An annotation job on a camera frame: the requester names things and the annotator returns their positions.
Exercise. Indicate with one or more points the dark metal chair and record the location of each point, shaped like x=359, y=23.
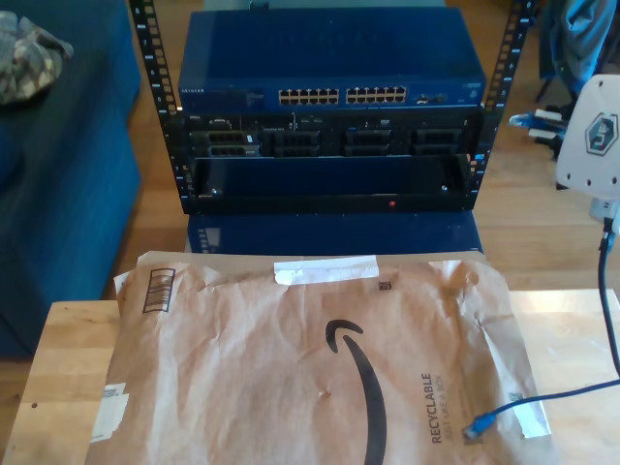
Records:
x=543, y=91

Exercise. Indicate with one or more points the blue-grey garment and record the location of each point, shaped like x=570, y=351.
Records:
x=576, y=39

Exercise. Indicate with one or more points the camouflage cloth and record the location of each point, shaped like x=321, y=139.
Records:
x=29, y=58

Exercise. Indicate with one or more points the blue sofa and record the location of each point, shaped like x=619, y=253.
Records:
x=72, y=194

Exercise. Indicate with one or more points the blue network switch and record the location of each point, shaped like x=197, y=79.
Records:
x=329, y=48

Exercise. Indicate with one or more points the black perforated rack post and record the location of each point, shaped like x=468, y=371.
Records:
x=155, y=63
x=506, y=58

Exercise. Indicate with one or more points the long white tape strip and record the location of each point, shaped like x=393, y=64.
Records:
x=324, y=269

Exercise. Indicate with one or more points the black rack server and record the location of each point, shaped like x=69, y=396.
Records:
x=329, y=123

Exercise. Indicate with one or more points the white shipping label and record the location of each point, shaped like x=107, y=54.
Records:
x=111, y=412

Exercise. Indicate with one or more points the black rack tray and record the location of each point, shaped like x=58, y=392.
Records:
x=290, y=204

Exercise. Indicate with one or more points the brown paper mailer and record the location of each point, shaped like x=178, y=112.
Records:
x=242, y=363

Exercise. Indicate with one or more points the blue box under rack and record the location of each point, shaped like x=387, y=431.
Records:
x=339, y=232

